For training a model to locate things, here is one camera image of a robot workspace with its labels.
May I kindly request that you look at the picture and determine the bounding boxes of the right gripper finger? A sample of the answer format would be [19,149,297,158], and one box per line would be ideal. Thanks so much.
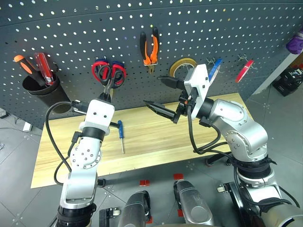
[157,75,185,90]
[143,100,178,124]

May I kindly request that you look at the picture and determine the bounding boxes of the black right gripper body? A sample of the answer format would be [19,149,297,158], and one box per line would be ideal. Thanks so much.
[174,81,193,124]

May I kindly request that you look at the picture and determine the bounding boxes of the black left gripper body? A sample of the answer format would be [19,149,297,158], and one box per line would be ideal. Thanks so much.
[98,92,113,103]

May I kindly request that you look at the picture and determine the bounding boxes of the yellow tape roll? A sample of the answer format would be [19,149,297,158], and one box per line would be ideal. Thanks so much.
[169,58,198,79]

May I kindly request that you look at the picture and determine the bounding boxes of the blue tape roll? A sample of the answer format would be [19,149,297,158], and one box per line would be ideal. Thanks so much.
[207,58,223,83]

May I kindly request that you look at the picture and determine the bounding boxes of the red tape roll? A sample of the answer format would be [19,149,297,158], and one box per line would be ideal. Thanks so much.
[235,59,255,84]

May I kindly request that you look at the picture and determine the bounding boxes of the dark grey pegboard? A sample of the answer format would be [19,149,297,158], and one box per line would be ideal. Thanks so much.
[0,0,303,130]

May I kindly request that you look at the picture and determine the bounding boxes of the red black scissors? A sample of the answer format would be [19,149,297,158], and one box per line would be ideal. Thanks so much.
[91,60,127,96]

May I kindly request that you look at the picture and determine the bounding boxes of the orange black pliers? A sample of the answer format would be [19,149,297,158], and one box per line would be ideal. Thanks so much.
[139,26,160,75]

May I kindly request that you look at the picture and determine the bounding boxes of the black tool cup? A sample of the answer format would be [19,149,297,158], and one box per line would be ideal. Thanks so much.
[22,73,72,114]

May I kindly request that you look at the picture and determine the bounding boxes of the white partition panel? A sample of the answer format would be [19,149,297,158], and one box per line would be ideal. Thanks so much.
[250,51,303,96]

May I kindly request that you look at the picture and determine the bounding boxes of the dark grey rounded shape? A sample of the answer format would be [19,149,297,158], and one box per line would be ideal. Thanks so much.
[173,179,215,227]
[117,190,152,227]

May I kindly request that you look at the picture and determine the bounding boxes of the black box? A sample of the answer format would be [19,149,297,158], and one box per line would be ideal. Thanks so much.
[271,68,303,96]

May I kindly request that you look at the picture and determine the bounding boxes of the purple bag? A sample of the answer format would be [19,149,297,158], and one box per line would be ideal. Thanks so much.
[285,27,303,55]

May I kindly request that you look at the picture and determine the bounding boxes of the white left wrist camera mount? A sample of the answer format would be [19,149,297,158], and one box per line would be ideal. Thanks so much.
[79,99,116,136]

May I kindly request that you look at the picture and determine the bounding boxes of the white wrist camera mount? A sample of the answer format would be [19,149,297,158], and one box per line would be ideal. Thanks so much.
[184,63,213,119]
[79,99,116,136]

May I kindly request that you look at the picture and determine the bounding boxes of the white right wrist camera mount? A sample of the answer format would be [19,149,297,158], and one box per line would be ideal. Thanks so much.
[184,63,213,119]

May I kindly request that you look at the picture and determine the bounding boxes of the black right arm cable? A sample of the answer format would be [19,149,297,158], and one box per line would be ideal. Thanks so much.
[186,94,234,156]

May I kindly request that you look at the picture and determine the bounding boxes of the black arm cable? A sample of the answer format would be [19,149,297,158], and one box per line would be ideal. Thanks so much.
[45,99,89,185]
[186,94,234,156]

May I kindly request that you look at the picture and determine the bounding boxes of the blue handled screwdriver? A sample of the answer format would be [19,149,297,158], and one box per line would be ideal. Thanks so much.
[117,120,125,155]

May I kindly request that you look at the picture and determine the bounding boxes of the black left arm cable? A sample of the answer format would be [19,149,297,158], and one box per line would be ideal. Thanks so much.
[45,99,89,185]

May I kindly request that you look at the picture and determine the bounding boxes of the red clear handled screwdriver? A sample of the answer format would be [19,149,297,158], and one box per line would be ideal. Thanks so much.
[34,52,55,86]

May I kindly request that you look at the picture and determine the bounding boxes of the orange black handled screwdriver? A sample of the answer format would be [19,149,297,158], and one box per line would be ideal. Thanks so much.
[13,54,47,87]

